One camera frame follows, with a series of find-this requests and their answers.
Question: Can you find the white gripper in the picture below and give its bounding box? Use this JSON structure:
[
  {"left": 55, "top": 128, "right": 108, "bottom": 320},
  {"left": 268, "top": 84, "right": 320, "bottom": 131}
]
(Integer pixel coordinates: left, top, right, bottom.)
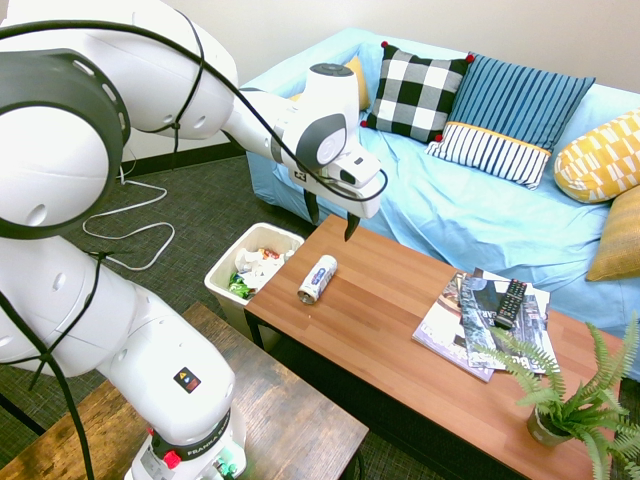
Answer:
[{"left": 301, "top": 171, "right": 386, "bottom": 243}]

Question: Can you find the white blue drink can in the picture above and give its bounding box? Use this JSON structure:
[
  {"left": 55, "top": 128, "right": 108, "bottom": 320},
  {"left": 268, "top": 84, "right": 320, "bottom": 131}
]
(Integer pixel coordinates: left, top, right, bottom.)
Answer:
[{"left": 296, "top": 254, "right": 338, "bottom": 305}]

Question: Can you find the cream plastic trash bin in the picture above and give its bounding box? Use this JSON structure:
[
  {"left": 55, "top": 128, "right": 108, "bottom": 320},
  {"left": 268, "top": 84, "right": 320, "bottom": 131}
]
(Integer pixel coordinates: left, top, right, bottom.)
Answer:
[{"left": 203, "top": 221, "right": 307, "bottom": 352}]

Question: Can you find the large white tissue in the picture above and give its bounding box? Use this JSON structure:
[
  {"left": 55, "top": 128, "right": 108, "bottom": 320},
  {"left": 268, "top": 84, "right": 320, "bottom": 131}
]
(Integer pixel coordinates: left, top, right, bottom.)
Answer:
[{"left": 233, "top": 246, "right": 282, "bottom": 292}]

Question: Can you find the wooden coffee table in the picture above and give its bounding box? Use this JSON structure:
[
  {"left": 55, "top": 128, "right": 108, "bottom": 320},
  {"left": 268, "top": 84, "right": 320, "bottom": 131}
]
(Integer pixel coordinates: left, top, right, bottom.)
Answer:
[{"left": 243, "top": 213, "right": 627, "bottom": 480}]

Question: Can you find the green snack bag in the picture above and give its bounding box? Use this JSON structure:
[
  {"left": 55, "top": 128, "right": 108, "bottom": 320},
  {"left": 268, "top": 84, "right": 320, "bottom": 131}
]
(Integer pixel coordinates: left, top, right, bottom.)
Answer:
[{"left": 228, "top": 271, "right": 252, "bottom": 300}]

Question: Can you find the light blue covered sofa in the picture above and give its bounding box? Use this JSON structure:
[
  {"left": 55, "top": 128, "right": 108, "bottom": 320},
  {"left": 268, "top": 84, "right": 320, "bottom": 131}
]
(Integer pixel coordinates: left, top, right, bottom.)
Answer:
[{"left": 239, "top": 26, "right": 640, "bottom": 342}]

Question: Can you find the plain yellow pillow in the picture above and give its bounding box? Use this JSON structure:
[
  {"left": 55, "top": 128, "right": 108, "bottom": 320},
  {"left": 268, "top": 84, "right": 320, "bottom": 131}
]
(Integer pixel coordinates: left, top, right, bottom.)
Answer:
[{"left": 288, "top": 54, "right": 372, "bottom": 113}]

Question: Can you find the black white checkered pillow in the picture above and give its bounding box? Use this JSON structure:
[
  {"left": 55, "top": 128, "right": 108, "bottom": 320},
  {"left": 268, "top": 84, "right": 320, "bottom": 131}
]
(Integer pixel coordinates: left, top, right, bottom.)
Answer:
[{"left": 360, "top": 40, "right": 475, "bottom": 145}]

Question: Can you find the stack of magazines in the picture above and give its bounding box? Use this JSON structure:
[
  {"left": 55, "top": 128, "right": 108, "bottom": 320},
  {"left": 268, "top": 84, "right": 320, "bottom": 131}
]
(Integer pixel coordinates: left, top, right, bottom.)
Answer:
[{"left": 410, "top": 271, "right": 496, "bottom": 384}]

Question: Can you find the dark cover magazine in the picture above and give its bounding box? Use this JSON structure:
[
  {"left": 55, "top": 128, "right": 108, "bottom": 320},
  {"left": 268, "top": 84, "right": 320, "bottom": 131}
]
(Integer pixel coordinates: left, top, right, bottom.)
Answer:
[{"left": 458, "top": 274, "right": 561, "bottom": 376}]

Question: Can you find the black remote control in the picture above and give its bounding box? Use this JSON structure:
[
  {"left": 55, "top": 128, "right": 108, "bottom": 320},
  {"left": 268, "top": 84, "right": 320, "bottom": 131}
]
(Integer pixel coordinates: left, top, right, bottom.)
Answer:
[{"left": 494, "top": 278, "right": 529, "bottom": 330}]

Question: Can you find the rustic wooden robot table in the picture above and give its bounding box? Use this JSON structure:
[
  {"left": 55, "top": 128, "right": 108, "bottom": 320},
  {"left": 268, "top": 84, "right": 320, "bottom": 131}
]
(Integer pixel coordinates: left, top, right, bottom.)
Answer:
[{"left": 0, "top": 300, "right": 370, "bottom": 480}]

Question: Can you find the blue striped pillow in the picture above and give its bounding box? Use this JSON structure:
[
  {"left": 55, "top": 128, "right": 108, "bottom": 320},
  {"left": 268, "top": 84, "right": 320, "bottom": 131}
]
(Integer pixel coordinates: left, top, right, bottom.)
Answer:
[{"left": 424, "top": 51, "right": 597, "bottom": 192}]

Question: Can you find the yellow white patterned pillow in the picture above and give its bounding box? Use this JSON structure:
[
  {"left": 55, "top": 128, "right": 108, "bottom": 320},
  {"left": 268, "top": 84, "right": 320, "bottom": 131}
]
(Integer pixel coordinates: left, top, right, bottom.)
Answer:
[{"left": 553, "top": 108, "right": 640, "bottom": 204}]

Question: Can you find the mustard woven pillow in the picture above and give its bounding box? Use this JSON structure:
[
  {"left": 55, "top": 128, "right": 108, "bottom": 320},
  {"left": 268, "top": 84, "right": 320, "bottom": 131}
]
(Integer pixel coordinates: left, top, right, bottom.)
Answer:
[{"left": 585, "top": 185, "right": 640, "bottom": 283}]

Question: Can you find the grey plant pot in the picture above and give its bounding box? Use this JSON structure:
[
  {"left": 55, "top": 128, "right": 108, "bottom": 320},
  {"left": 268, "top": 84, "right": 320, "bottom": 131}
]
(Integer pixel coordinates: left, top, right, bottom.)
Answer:
[{"left": 525, "top": 403, "right": 572, "bottom": 448}]

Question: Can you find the green fern plant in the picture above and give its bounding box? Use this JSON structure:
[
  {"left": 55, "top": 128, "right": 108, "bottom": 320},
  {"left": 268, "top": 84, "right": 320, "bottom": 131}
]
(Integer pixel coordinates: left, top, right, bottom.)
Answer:
[{"left": 473, "top": 309, "right": 640, "bottom": 480}]

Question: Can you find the grey white wrist camera box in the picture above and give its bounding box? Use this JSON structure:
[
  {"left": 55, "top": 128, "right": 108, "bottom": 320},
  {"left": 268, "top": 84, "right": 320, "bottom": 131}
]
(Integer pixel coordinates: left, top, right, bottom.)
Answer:
[{"left": 327, "top": 148, "right": 382, "bottom": 189}]

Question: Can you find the white floor cable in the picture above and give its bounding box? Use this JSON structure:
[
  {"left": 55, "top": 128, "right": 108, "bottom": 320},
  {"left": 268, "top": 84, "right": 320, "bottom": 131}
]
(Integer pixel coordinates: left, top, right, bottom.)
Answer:
[{"left": 81, "top": 163, "right": 177, "bottom": 273}]

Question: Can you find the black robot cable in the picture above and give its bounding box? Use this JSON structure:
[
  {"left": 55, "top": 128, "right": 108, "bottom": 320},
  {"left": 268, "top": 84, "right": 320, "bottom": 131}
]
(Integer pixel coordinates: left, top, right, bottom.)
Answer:
[{"left": 0, "top": 18, "right": 390, "bottom": 480}]

